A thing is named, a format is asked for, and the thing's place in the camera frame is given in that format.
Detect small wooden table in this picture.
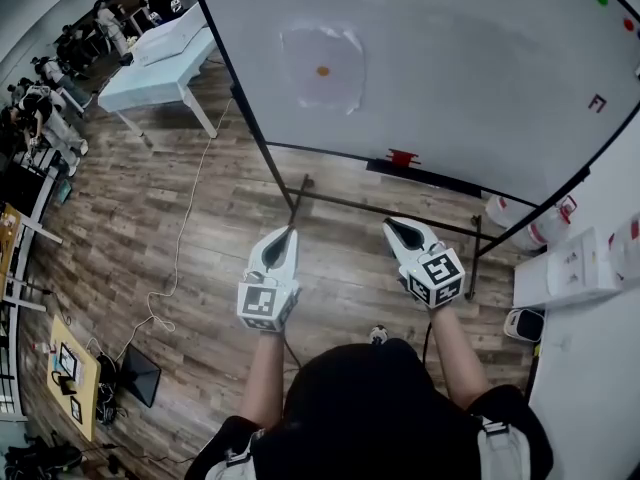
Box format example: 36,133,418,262
45,313,103,444

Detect small white black heater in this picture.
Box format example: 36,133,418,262
503,307,546,344

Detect person's right forearm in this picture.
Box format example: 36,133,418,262
428,304,492,412

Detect white metal rack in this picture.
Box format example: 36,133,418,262
0,146,65,422

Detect white harness strap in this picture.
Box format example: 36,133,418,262
204,430,265,480
476,416,532,480

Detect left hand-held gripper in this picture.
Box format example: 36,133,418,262
235,225,302,335

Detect clear water jug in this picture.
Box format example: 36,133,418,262
484,193,524,230
607,214,640,283
519,195,579,253

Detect red whiteboard eraser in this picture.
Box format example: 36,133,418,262
385,148,421,168

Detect person's left forearm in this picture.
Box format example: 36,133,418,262
238,331,287,430

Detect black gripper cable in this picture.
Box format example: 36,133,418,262
281,331,304,370
421,319,434,368

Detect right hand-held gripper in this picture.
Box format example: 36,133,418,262
381,216,467,311

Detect large white flat box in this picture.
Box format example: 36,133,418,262
133,2,209,67

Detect black whiteboard stand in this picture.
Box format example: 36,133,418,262
279,166,592,302

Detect person's black shirt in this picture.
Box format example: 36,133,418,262
183,337,555,480

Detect black whiteboard tray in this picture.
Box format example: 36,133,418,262
365,157,484,200

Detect black bag with cables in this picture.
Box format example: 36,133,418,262
93,351,120,426

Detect white floor cable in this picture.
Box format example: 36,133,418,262
113,95,236,365

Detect light blue table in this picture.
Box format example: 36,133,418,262
97,26,220,143

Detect large whiteboard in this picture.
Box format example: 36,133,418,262
183,0,640,230

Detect white water dispenser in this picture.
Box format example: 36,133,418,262
513,226,627,311

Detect black framed tablet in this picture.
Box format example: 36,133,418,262
57,341,81,382

